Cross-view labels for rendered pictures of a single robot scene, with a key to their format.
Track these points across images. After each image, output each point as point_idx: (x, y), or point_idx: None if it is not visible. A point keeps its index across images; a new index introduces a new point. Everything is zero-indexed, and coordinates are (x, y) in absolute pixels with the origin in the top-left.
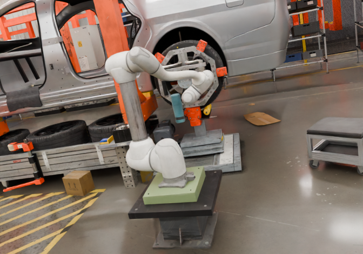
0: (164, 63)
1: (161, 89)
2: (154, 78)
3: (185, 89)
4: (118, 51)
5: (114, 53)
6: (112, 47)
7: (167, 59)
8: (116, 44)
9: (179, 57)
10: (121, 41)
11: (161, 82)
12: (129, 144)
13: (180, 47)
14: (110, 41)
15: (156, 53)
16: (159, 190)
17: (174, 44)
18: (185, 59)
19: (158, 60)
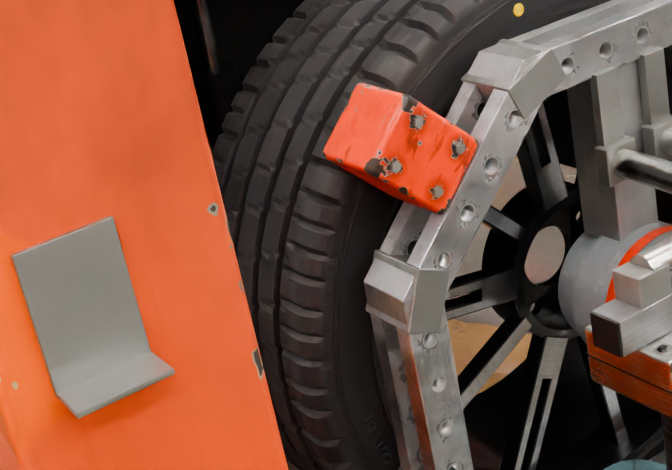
0: (481, 196)
1: (447, 465)
2: (309, 363)
3: (550, 382)
4: (136, 169)
5: (70, 205)
6: (33, 127)
7: (505, 146)
8: (101, 67)
9: (611, 110)
10: (174, 7)
11: (448, 396)
12: None
13: (538, 10)
14: (2, 34)
15: (409, 100)
16: None
17: None
18: (655, 118)
19: (429, 173)
